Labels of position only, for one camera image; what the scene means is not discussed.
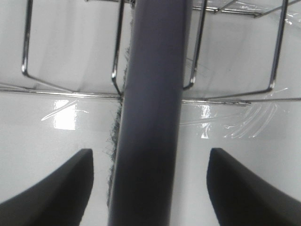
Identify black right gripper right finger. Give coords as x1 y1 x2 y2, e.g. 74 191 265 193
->
206 148 301 226

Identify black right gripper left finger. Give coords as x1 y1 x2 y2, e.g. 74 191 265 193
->
0 149 94 226

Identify purple hand brush black bristles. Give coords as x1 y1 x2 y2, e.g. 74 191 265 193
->
108 0 192 226

